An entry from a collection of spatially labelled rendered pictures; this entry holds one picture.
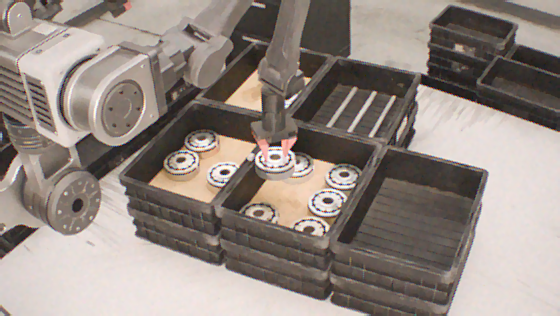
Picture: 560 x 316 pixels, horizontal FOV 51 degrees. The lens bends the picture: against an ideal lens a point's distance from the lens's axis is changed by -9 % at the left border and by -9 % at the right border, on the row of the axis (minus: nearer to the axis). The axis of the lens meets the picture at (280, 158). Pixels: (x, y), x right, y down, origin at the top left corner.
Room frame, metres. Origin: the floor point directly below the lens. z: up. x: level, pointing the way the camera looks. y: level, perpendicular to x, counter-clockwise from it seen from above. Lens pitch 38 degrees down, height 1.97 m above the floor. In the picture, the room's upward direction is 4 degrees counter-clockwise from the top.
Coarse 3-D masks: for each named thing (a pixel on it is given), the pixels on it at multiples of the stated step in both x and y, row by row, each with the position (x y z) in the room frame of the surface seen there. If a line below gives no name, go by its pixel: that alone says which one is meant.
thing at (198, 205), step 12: (216, 108) 1.59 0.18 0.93; (228, 108) 1.58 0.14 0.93; (240, 168) 1.30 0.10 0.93; (120, 180) 1.28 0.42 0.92; (132, 180) 1.27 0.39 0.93; (228, 180) 1.25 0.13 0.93; (144, 192) 1.25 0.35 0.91; (156, 192) 1.23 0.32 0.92; (168, 192) 1.22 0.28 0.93; (180, 204) 1.19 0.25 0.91; (192, 204) 1.18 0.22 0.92; (204, 204) 1.17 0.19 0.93
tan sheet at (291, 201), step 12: (324, 168) 1.40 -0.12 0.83; (312, 180) 1.35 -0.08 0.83; (324, 180) 1.35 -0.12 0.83; (264, 192) 1.31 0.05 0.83; (276, 192) 1.31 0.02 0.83; (288, 192) 1.31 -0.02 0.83; (300, 192) 1.30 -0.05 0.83; (312, 192) 1.30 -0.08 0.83; (276, 204) 1.26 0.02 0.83; (288, 204) 1.26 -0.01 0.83; (300, 204) 1.26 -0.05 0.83; (288, 216) 1.21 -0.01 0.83; (300, 216) 1.21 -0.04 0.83
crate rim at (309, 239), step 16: (304, 128) 1.46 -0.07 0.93; (368, 144) 1.37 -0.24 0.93; (240, 176) 1.26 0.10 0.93; (224, 192) 1.21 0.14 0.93; (352, 192) 1.18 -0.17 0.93; (224, 208) 1.15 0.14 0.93; (256, 224) 1.09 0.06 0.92; (272, 224) 1.08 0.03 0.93; (336, 224) 1.07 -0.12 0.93; (304, 240) 1.04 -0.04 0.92; (320, 240) 1.02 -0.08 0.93
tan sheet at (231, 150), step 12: (228, 144) 1.54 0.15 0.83; (240, 144) 1.53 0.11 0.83; (252, 144) 1.53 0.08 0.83; (216, 156) 1.48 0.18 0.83; (228, 156) 1.48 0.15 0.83; (240, 156) 1.48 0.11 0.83; (204, 168) 1.43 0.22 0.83; (156, 180) 1.39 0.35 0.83; (168, 180) 1.39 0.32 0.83; (192, 180) 1.38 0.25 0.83; (204, 180) 1.38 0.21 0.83; (180, 192) 1.33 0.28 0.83; (192, 192) 1.33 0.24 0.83; (204, 192) 1.33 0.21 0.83
